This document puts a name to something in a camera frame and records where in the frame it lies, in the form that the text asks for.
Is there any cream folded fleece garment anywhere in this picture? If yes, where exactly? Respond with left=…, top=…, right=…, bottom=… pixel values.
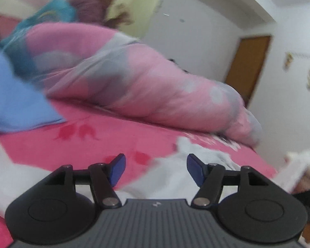
left=272, top=149, right=310, bottom=194

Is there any pink floral bed blanket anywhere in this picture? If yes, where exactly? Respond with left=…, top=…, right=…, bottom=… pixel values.
left=0, top=99, right=278, bottom=248

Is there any blue cloth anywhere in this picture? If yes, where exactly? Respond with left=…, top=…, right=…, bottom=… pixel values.
left=0, top=49, right=65, bottom=133

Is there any brown wooden door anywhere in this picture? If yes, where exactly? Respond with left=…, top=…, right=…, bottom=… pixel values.
left=224, top=35, right=272, bottom=106

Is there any pink grey rolled duvet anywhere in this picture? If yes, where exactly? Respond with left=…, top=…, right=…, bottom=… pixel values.
left=25, top=23, right=262, bottom=147

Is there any teal blue blanket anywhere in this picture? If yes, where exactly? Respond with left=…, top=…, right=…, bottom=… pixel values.
left=0, top=0, right=77, bottom=81

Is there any red pillow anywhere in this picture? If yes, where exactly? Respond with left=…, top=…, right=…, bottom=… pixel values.
left=0, top=14, right=22, bottom=41

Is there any person in purple jacket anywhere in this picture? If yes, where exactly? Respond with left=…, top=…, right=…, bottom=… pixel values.
left=68, top=0, right=132, bottom=29

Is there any yellow green wardrobe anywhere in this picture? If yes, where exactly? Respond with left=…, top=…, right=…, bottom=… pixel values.
left=106, top=0, right=162, bottom=39

